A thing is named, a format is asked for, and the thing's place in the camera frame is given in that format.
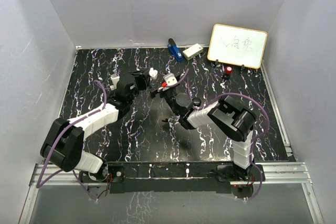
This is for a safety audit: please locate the purple cable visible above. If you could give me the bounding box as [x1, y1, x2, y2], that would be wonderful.
[178, 68, 270, 200]
[36, 79, 108, 200]

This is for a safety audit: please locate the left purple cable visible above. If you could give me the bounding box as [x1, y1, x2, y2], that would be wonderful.
[36, 79, 108, 200]

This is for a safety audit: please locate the blue stapler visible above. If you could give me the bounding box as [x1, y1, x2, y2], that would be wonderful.
[167, 38, 183, 61]

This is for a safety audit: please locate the black earbud charging case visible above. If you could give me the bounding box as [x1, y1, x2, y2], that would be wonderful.
[192, 97, 202, 107]

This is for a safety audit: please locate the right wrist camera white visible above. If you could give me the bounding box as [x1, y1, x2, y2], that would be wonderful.
[162, 73, 178, 88]

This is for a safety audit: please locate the small white box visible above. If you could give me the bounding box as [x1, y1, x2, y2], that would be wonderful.
[183, 44, 203, 60]

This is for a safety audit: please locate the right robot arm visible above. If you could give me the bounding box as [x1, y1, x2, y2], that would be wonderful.
[150, 87, 256, 180]

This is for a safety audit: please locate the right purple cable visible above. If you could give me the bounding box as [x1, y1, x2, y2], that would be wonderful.
[178, 68, 270, 200]

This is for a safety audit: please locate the white earbud charging case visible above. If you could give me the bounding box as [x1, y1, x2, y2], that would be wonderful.
[149, 68, 158, 80]

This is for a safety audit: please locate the red emergency stop button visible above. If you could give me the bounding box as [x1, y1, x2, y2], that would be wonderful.
[223, 66, 233, 80]

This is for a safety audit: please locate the whiteboard with yellow frame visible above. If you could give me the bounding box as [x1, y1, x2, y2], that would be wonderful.
[207, 24, 268, 69]

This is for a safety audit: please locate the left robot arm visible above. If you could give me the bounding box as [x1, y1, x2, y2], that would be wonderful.
[40, 68, 158, 182]

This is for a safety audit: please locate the aluminium rail frame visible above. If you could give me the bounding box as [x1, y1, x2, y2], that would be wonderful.
[19, 161, 324, 223]

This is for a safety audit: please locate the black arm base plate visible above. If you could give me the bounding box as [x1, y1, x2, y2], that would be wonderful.
[79, 161, 266, 194]

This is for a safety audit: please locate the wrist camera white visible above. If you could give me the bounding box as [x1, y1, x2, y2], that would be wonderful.
[162, 73, 178, 88]
[110, 74, 120, 91]

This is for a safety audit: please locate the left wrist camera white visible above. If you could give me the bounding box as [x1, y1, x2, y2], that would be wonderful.
[110, 74, 120, 91]

